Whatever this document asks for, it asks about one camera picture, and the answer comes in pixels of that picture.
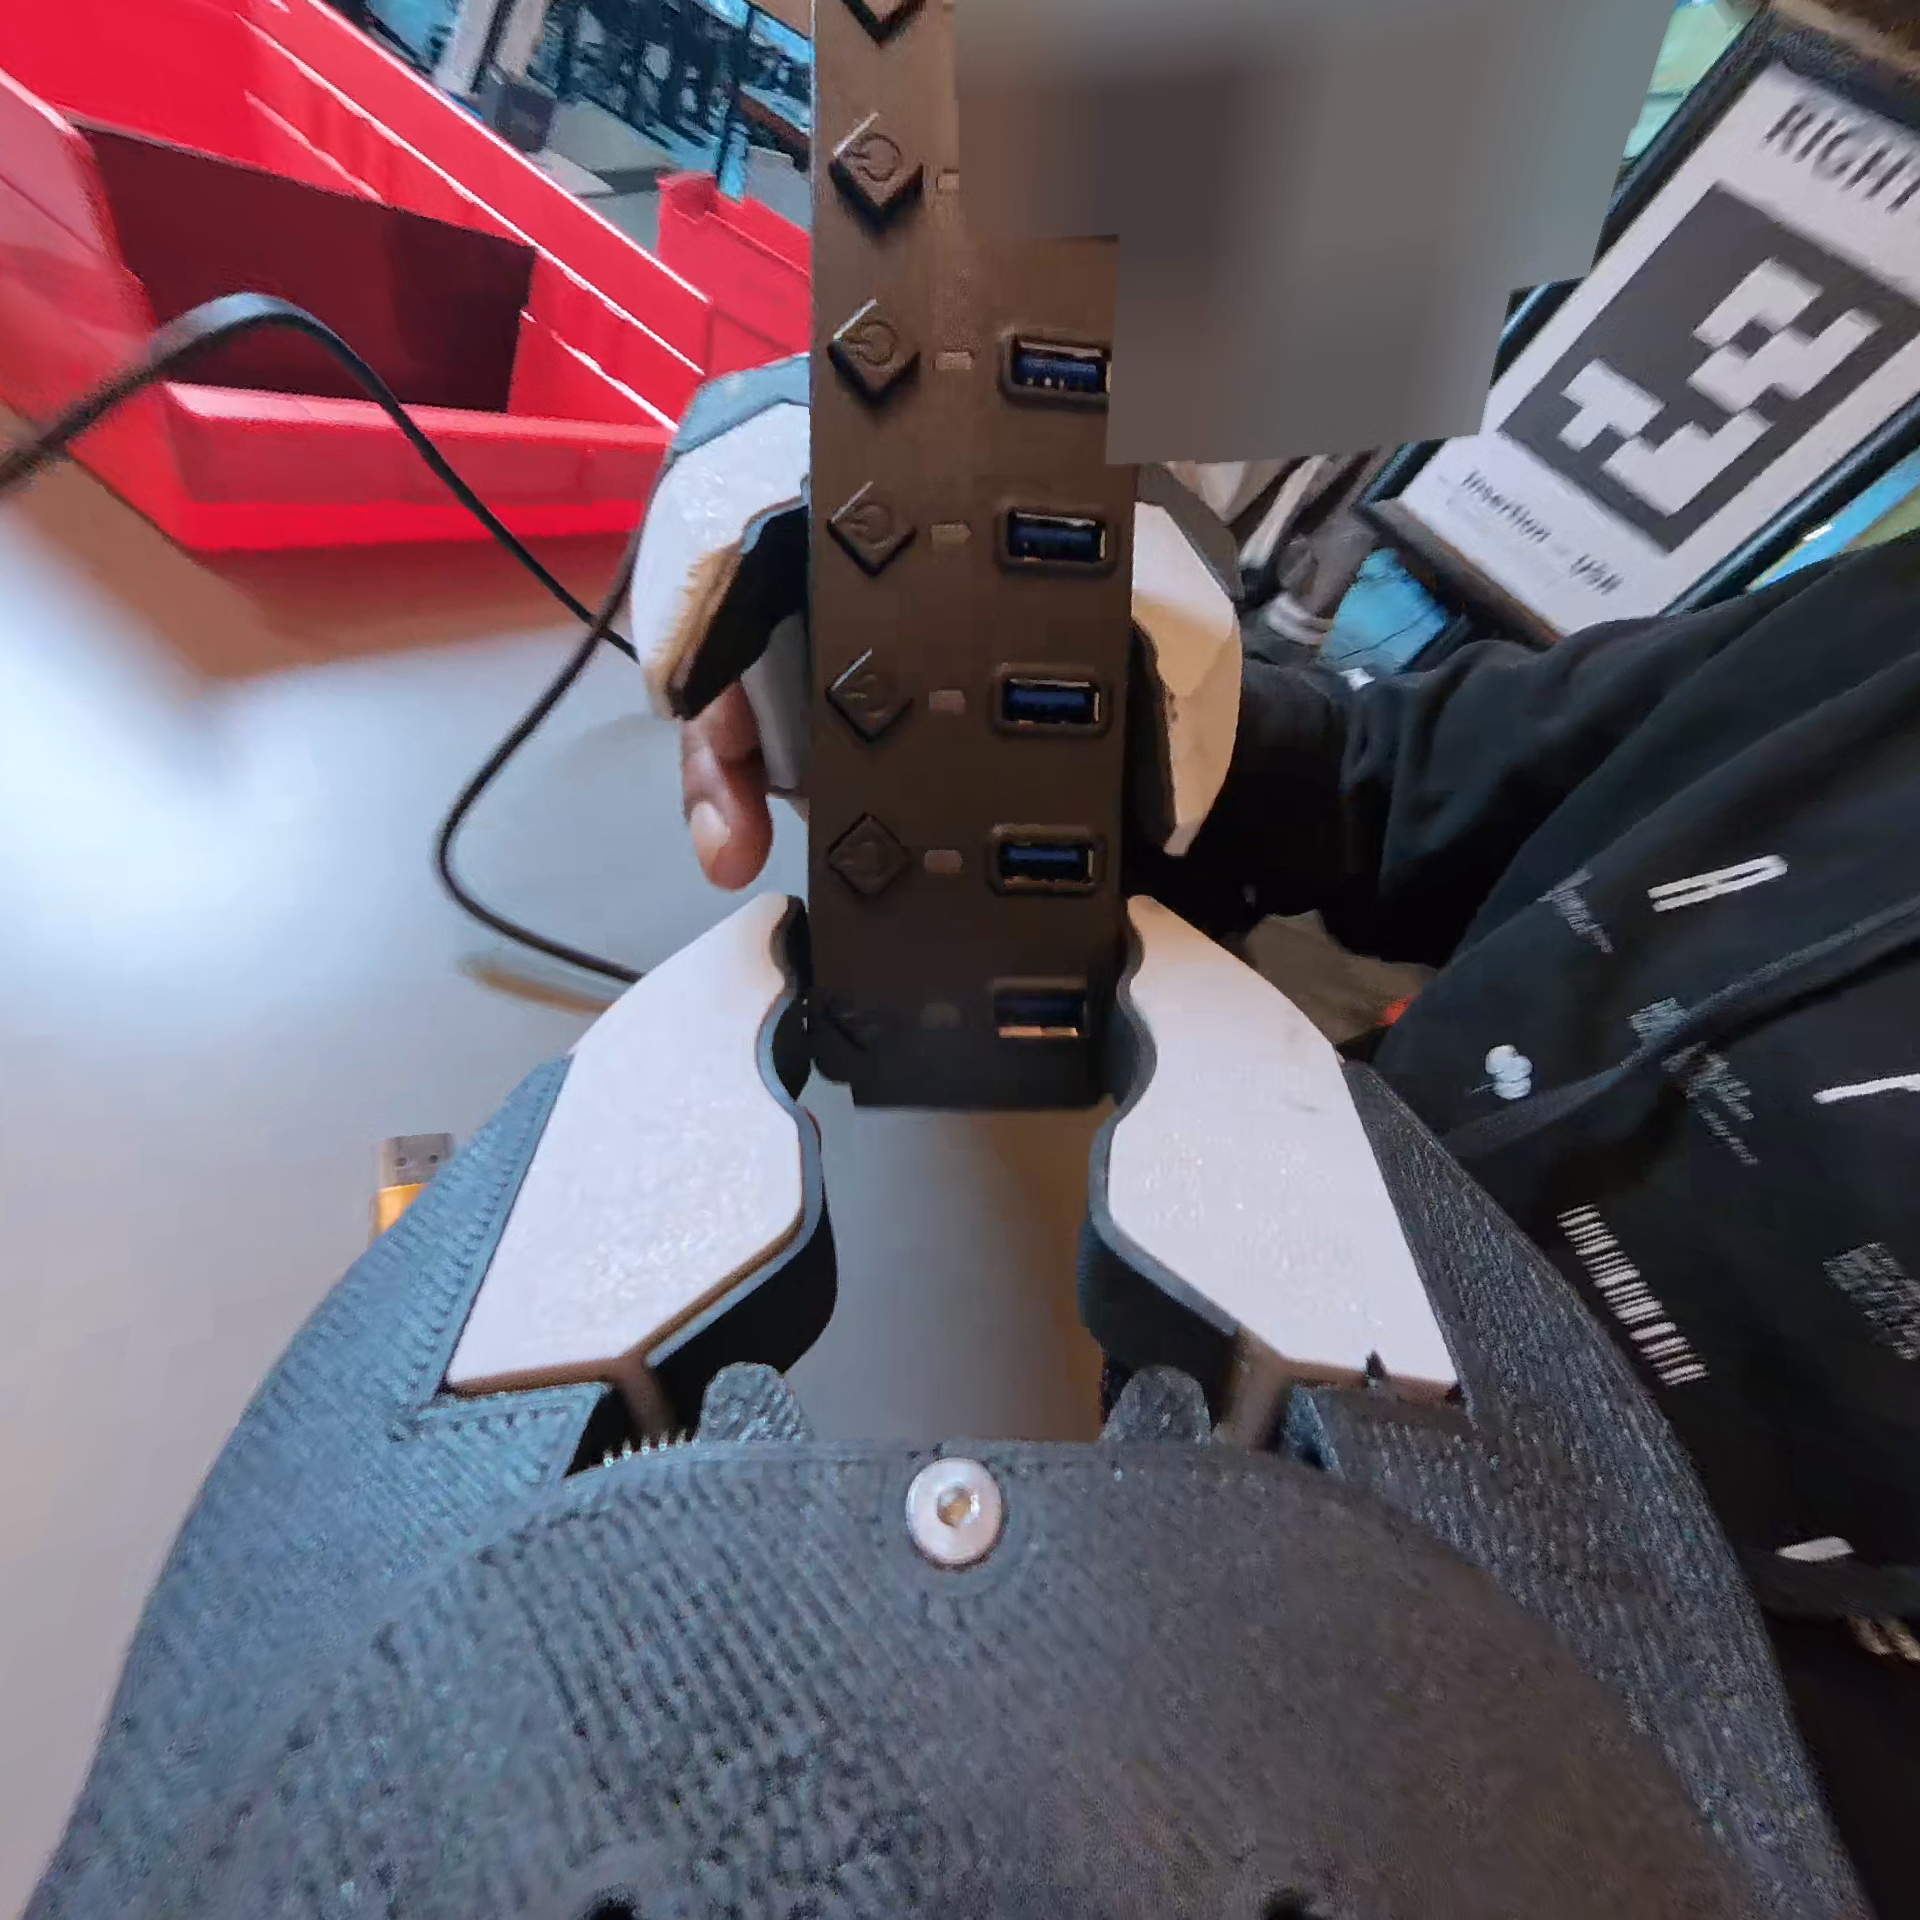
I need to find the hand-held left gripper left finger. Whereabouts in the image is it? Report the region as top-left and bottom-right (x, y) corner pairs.
(447, 896), (834, 1397)

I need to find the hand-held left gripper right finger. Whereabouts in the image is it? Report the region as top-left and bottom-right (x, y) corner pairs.
(1083, 896), (1463, 1444)

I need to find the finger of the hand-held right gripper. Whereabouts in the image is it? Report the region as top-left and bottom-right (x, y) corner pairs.
(626, 393), (816, 714)
(1129, 501), (1247, 856)

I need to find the black usb hub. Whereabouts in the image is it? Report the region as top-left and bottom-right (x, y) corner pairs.
(801, 0), (1138, 1114)

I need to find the red plastic bin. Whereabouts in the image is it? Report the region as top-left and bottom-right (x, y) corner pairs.
(655, 163), (816, 323)
(0, 0), (720, 560)

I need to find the black hub's attached cable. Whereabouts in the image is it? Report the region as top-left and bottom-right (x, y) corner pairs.
(0, 292), (645, 982)

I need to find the black bin divider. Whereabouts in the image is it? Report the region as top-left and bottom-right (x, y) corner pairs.
(77, 123), (535, 412)

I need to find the black white marker sign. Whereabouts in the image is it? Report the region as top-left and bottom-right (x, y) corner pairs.
(1358, 11), (1920, 648)

